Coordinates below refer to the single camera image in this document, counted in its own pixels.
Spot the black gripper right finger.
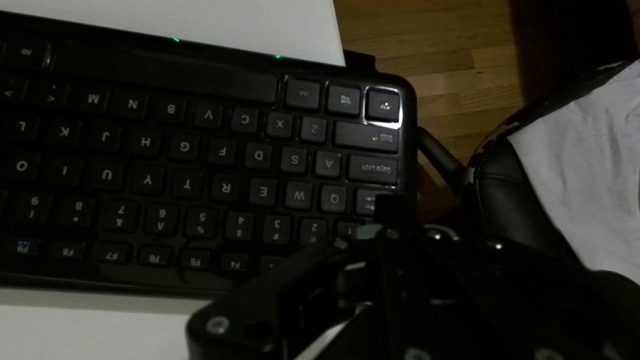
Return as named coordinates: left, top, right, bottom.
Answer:
left=374, top=193, right=428, bottom=360

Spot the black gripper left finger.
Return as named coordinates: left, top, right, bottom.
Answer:
left=186, top=243, right=349, bottom=360

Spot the black computer keyboard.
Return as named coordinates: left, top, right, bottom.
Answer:
left=0, top=10, right=416, bottom=298

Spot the black office chair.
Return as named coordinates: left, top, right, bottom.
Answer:
left=419, top=60, right=640, bottom=312

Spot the white cloth on chair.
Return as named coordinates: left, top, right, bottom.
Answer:
left=509, top=61, right=640, bottom=282

